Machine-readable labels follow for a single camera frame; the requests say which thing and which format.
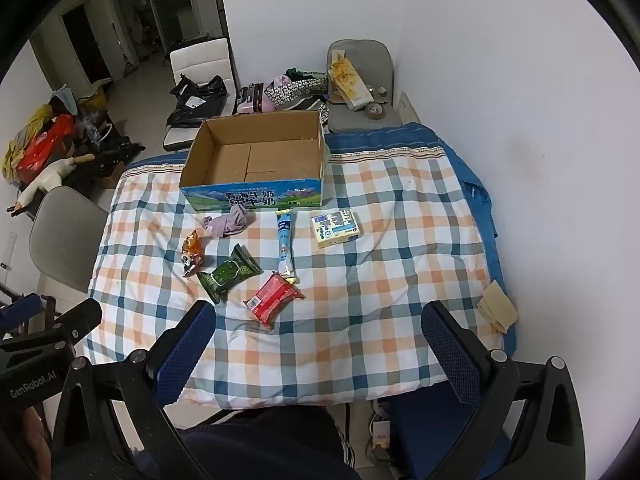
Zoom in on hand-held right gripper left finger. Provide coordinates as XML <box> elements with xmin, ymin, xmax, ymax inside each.
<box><xmin>50</xmin><ymin>300</ymin><xmax>217</xmax><ymax>480</ymax></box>

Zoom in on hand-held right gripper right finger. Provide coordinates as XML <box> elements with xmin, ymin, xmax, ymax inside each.
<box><xmin>421</xmin><ymin>301</ymin><xmax>587</xmax><ymax>480</ymax></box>

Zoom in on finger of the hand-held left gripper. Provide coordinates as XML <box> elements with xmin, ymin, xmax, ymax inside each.
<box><xmin>0</xmin><ymin>292</ymin><xmax>44</xmax><ymax>332</ymax></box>
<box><xmin>0</xmin><ymin>298</ymin><xmax>104</xmax><ymax>356</ymax></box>

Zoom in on green snack packet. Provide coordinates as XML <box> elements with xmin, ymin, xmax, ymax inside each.
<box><xmin>196</xmin><ymin>243</ymin><xmax>264</xmax><ymax>306</ymax></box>

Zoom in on orange snack packet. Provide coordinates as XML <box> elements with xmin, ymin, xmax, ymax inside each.
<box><xmin>181</xmin><ymin>230</ymin><xmax>206</xmax><ymax>278</ymax></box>

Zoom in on red snack packet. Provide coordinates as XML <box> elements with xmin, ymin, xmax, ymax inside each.
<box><xmin>243</xmin><ymin>271</ymin><xmax>305</xmax><ymax>331</ymax></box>

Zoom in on long blue snack packet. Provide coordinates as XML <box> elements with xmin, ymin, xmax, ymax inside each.
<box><xmin>275</xmin><ymin>209</ymin><xmax>299</xmax><ymax>283</ymax></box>

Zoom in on yellow white tissue packet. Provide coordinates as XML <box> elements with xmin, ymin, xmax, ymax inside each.
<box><xmin>310</xmin><ymin>208</ymin><xmax>362</xmax><ymax>250</ymax></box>

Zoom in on cardboard box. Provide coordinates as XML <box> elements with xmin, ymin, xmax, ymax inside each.
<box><xmin>179</xmin><ymin>110</ymin><xmax>331</xmax><ymax>211</ymax></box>

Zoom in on person's left hand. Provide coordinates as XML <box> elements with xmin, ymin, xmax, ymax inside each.
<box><xmin>21</xmin><ymin>402</ymin><xmax>53</xmax><ymax>456</ymax></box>

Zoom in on grey padded chair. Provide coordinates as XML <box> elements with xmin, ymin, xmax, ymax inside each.
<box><xmin>28</xmin><ymin>186</ymin><xmax>111</xmax><ymax>296</ymax></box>

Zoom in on plaid checkered blanket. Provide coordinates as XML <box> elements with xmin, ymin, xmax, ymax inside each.
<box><xmin>85</xmin><ymin>142</ymin><xmax>506</xmax><ymax>406</ymax></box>

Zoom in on white power strip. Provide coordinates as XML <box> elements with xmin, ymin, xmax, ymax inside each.
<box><xmin>369</xmin><ymin>417</ymin><xmax>394</xmax><ymax>461</ymax></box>

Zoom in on person's dark trouser legs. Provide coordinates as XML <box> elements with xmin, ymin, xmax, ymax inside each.
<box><xmin>175</xmin><ymin>404</ymin><xmax>362</xmax><ymax>480</ymax></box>

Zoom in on white goose plush toy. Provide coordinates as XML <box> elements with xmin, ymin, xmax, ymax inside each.
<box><xmin>11</xmin><ymin>154</ymin><xmax>96</xmax><ymax>211</ymax></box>

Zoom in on red plastic bag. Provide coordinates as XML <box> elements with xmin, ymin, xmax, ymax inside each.
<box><xmin>17</xmin><ymin>114</ymin><xmax>76</xmax><ymax>171</ymax></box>

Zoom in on yellow green bag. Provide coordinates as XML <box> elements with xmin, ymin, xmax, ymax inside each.
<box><xmin>2</xmin><ymin>105</ymin><xmax>53</xmax><ymax>178</ymax></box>

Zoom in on white board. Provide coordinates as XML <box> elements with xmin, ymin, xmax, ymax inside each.
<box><xmin>397</xmin><ymin>91</ymin><xmax>422</xmax><ymax>125</ymax></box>

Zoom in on black plastic bag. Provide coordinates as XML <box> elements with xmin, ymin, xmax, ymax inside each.
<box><xmin>166</xmin><ymin>74</ymin><xmax>230</xmax><ymax>129</ymax></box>

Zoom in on pink striped bag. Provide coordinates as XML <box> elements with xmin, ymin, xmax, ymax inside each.
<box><xmin>235</xmin><ymin>82</ymin><xmax>276</xmax><ymax>115</ymax></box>

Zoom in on black white patterned bag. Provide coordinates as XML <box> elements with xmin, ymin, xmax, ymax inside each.
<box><xmin>264</xmin><ymin>74</ymin><xmax>331</xmax><ymax>111</ymax></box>

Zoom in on yellow floral gift box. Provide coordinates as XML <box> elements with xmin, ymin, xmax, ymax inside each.
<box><xmin>330</xmin><ymin>50</ymin><xmax>376</xmax><ymax>111</ymax></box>

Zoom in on white leather chair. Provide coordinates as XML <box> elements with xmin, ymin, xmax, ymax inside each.
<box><xmin>164</xmin><ymin>37</ymin><xmax>236</xmax><ymax>153</ymax></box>

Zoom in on grey chair with clutter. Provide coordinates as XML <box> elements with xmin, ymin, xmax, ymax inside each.
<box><xmin>326</xmin><ymin>39</ymin><xmax>404</xmax><ymax>134</ymax></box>

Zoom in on sliding glass door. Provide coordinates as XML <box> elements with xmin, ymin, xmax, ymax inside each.
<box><xmin>107</xmin><ymin>0</ymin><xmax>222</xmax><ymax>68</ymax></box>

